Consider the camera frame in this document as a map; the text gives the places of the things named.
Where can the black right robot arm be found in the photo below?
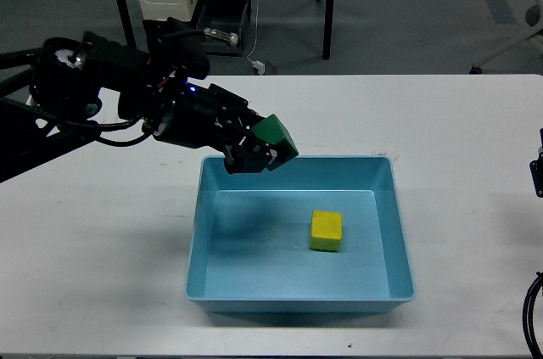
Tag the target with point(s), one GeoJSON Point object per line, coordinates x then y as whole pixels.
{"type": "Point", "coordinates": [532, 302]}

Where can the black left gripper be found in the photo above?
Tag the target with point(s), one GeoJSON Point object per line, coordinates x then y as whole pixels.
{"type": "Point", "coordinates": [214, 117]}

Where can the white power adapter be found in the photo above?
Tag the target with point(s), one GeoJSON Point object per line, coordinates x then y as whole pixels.
{"type": "Point", "coordinates": [264, 68]}

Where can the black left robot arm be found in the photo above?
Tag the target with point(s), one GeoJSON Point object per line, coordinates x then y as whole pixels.
{"type": "Point", "coordinates": [69, 93]}

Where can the dark grey storage bin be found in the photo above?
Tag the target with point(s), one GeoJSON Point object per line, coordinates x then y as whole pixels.
{"type": "Point", "coordinates": [229, 16]}

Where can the blue plastic tray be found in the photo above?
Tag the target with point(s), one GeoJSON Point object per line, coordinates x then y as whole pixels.
{"type": "Point", "coordinates": [250, 247]}

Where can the yellow block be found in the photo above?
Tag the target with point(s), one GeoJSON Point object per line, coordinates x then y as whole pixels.
{"type": "Point", "coordinates": [326, 232]}

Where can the green block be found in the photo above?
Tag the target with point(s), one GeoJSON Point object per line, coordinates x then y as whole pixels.
{"type": "Point", "coordinates": [273, 132]}

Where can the black box under container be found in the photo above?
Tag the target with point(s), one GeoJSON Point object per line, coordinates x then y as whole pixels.
{"type": "Point", "coordinates": [171, 27]}

